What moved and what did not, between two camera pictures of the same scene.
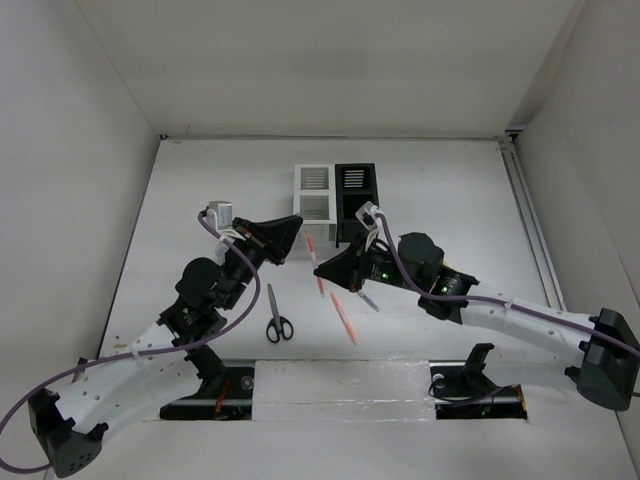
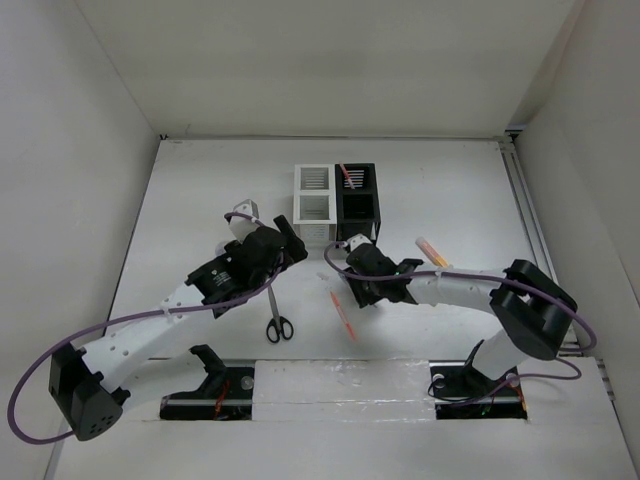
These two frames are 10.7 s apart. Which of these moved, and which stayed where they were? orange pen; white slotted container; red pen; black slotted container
Moved: red pen
Stayed: white slotted container; orange pen; black slotted container
